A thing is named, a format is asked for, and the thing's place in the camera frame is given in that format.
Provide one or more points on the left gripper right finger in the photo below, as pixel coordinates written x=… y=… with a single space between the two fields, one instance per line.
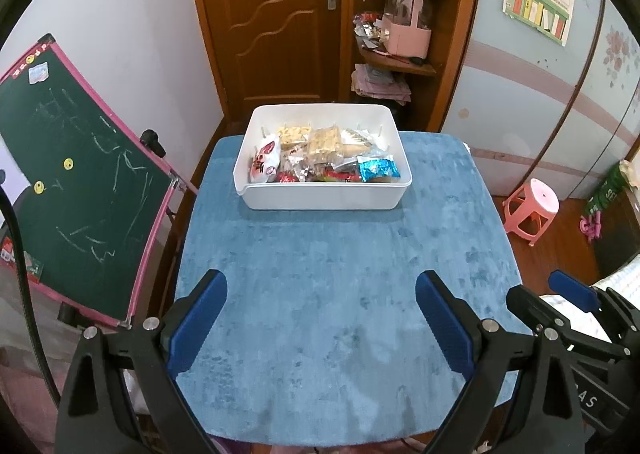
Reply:
x=544 y=415

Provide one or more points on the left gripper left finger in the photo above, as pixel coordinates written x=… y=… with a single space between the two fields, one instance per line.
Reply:
x=95 y=414

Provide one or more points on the dark red jujube packet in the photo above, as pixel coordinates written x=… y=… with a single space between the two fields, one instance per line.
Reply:
x=286 y=177

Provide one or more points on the blue white candy packet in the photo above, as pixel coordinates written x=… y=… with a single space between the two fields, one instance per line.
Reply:
x=376 y=168

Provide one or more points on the red white snack packet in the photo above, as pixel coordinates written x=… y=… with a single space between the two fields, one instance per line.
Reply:
x=265 y=161

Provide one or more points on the large clear cracker bag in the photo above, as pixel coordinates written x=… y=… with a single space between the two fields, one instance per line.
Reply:
x=356 y=142

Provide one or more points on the peanut candy clear packet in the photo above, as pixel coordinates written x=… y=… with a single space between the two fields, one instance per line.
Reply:
x=324 y=143

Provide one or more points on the yellow rice cracker packet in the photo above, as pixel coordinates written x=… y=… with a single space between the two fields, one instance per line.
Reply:
x=292 y=136

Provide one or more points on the pink toy on floor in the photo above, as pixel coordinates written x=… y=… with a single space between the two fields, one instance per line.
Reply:
x=591 y=226

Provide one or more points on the pink plastic stool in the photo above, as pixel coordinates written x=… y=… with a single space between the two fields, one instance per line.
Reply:
x=530 y=210

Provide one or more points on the blue towel table cover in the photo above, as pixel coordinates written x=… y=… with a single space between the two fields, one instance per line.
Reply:
x=321 y=341

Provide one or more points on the white plastic storage bin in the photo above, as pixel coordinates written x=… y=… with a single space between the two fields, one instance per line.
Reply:
x=267 y=119

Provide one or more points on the folded pink clothes stack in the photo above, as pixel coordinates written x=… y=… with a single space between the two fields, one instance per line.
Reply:
x=374 y=83

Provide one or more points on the pink basket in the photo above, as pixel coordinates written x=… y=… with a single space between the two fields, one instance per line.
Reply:
x=406 y=27

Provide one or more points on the wooden corner shelf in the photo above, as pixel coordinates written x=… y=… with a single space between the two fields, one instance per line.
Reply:
x=431 y=81

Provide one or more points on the brown wooden door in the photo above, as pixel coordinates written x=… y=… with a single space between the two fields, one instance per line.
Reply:
x=271 y=52

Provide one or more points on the green bag by wall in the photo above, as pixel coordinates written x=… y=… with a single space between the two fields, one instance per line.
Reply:
x=618 y=178

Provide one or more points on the green chalkboard pink frame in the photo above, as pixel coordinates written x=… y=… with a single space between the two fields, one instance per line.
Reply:
x=89 y=197

